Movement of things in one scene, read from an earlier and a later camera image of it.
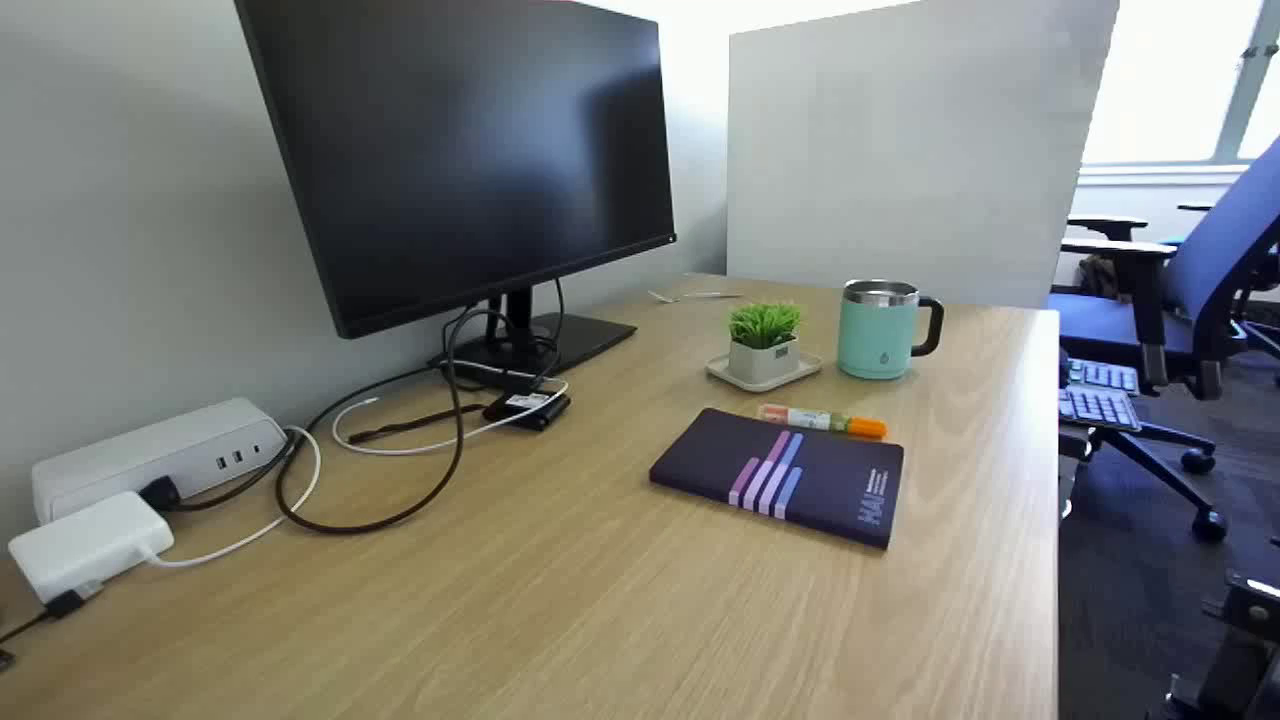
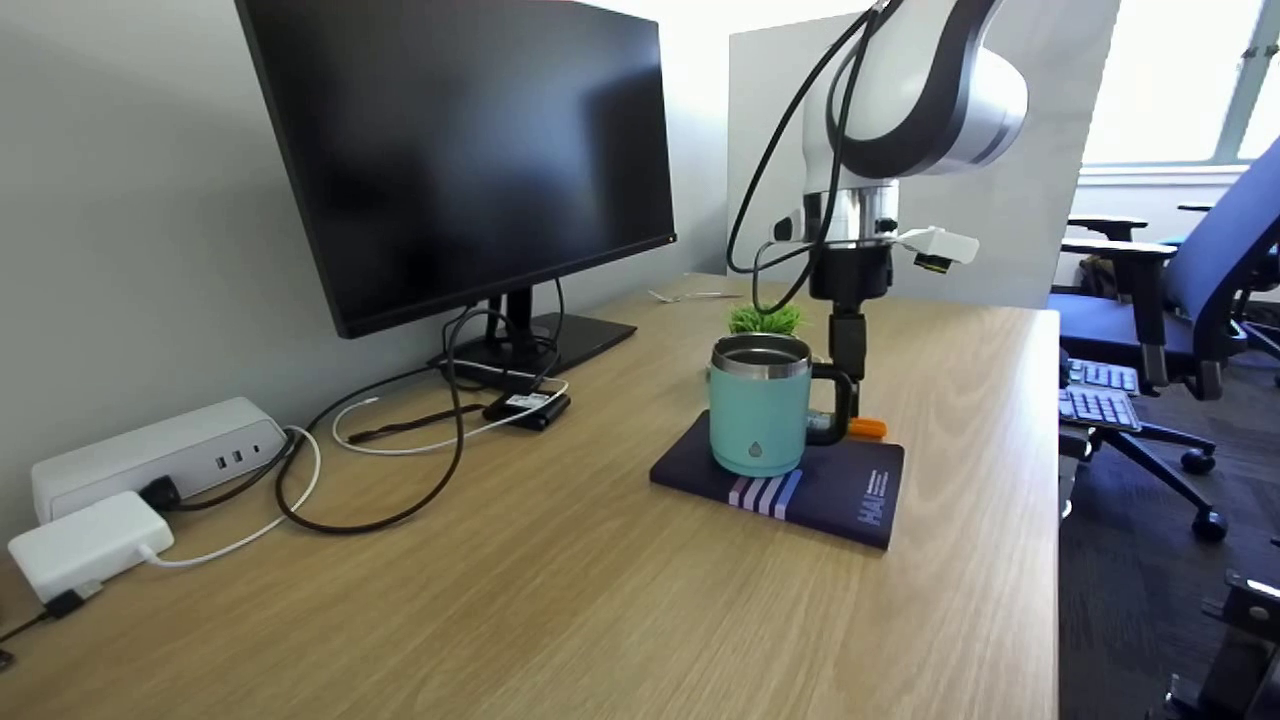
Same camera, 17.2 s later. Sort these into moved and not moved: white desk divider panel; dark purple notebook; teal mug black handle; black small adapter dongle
Moved: teal mug black handle
Not moved: white desk divider panel; dark purple notebook; black small adapter dongle
